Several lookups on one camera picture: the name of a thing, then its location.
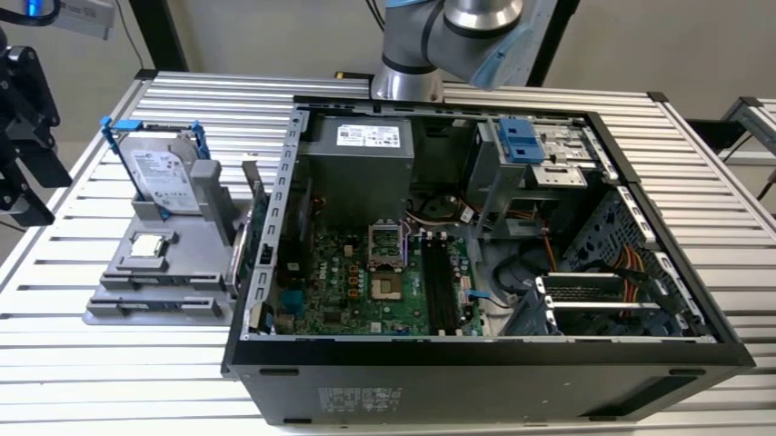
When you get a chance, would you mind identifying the black RAM slot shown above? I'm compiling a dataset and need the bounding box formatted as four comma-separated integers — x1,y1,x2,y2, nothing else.
421,230,449,337
438,230,466,337

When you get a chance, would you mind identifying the black PC case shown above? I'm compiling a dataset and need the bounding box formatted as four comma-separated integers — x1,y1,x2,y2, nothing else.
218,94,757,428

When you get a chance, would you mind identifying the graphics card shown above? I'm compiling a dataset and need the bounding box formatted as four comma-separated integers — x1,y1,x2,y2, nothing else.
227,158,271,296

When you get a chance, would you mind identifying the wire with blue tab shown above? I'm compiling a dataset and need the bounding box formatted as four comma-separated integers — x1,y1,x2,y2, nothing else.
464,285,522,310

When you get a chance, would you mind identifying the locking lever wire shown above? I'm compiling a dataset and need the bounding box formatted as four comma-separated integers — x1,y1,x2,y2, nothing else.
399,229,421,270

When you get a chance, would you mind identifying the neighbouring metal slat table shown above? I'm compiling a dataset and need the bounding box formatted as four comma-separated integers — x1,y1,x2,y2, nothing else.
717,95,776,165

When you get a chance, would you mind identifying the blue drive latch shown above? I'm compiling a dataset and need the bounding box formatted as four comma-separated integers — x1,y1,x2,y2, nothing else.
494,116,546,164

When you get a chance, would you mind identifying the grey parts rack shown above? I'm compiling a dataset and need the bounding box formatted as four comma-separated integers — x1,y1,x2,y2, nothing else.
82,161,257,327

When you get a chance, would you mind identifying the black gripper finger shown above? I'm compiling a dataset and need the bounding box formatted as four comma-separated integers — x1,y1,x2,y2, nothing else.
0,45,74,188
0,174,58,229

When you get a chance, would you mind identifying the CPU socket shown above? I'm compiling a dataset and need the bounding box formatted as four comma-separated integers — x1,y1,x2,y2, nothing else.
369,267,406,302

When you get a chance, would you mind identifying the metal disk bay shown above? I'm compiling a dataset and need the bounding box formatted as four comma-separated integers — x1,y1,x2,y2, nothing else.
500,271,665,338

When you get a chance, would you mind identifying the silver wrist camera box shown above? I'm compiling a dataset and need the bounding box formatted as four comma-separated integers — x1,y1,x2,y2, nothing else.
21,0,118,41

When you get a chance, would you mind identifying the grey power supply unit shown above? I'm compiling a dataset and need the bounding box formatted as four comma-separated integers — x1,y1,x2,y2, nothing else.
299,115,417,228

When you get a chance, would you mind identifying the green motherboard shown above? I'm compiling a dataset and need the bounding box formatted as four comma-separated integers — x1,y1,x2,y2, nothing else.
275,229,486,337

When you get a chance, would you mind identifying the black frame post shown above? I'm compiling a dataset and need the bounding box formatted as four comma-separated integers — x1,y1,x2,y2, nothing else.
128,0,190,73
525,0,581,88

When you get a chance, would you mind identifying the orange yellow wire bundle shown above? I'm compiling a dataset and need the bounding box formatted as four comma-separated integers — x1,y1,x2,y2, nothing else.
608,246,649,306

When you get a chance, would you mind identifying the round black fan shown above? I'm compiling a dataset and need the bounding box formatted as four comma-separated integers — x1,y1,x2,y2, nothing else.
417,193,466,223

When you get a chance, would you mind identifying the hard disk in blue carrier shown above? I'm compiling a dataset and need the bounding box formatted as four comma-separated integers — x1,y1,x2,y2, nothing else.
99,116,212,219

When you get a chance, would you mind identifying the metal socket cover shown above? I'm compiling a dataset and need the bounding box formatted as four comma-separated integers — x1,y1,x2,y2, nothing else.
367,218,406,269

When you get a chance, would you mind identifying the silver CPU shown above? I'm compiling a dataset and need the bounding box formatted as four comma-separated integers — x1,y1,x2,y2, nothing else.
130,233,166,258

